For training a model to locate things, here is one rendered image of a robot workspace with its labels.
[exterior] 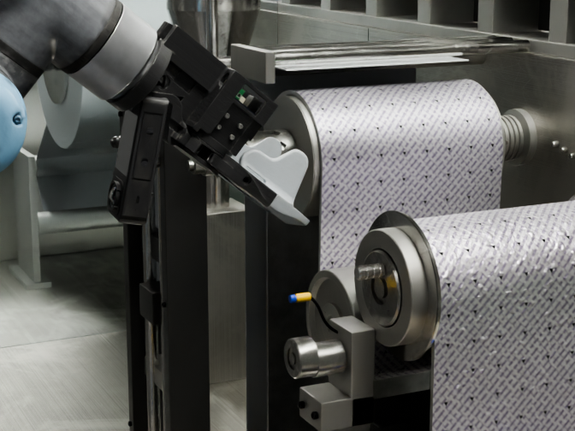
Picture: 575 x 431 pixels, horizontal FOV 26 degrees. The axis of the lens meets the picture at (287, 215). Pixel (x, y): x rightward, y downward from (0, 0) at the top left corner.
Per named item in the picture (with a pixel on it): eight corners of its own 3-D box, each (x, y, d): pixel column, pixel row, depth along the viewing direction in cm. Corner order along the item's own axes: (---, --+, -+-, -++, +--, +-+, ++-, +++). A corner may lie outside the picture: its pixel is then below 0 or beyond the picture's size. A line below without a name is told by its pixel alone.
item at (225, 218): (162, 364, 200) (152, 6, 187) (241, 351, 206) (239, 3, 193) (192, 393, 188) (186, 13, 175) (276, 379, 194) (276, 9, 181)
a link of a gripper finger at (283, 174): (347, 185, 111) (269, 124, 108) (308, 239, 111) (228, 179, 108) (336, 181, 114) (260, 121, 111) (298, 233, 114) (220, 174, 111)
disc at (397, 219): (359, 335, 130) (362, 197, 126) (364, 334, 130) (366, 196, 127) (435, 381, 117) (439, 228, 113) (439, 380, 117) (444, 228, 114)
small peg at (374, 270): (352, 275, 120) (354, 262, 119) (377, 272, 121) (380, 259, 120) (358, 283, 118) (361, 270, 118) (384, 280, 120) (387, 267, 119)
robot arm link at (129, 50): (78, 80, 100) (54, 66, 107) (121, 113, 102) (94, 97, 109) (133, 6, 100) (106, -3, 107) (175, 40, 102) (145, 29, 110)
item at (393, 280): (356, 301, 125) (367, 236, 122) (373, 298, 126) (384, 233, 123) (391, 341, 120) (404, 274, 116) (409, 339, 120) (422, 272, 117)
